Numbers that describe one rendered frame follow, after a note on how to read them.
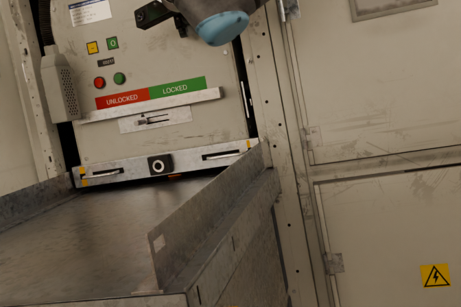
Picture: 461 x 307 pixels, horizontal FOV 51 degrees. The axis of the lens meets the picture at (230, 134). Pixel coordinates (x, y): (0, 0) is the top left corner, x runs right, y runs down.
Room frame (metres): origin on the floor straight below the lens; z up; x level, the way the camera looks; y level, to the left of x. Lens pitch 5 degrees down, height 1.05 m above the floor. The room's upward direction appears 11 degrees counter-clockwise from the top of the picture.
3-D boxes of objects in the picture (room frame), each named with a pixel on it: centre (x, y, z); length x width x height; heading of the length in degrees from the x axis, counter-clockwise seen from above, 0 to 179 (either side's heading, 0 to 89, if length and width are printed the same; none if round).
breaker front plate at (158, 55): (1.28, 0.19, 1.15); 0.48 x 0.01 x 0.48; 75
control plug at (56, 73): (1.26, 0.41, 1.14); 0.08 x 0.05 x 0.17; 165
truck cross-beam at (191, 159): (1.29, 0.19, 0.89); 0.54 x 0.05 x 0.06; 75
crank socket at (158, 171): (1.26, 0.20, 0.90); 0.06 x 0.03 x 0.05; 75
